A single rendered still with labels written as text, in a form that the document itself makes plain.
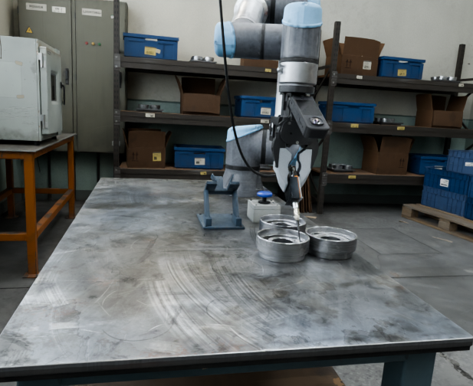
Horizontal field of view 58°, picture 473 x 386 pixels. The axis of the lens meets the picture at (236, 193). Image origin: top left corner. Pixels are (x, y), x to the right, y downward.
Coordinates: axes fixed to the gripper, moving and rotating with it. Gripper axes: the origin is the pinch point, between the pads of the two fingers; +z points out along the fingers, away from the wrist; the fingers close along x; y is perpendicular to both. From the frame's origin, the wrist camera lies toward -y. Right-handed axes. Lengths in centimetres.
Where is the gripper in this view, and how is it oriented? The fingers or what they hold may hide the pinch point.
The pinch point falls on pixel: (292, 186)
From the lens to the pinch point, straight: 88.2
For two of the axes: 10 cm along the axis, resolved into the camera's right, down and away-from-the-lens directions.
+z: -0.6, 9.8, 2.0
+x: -9.8, -0.1, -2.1
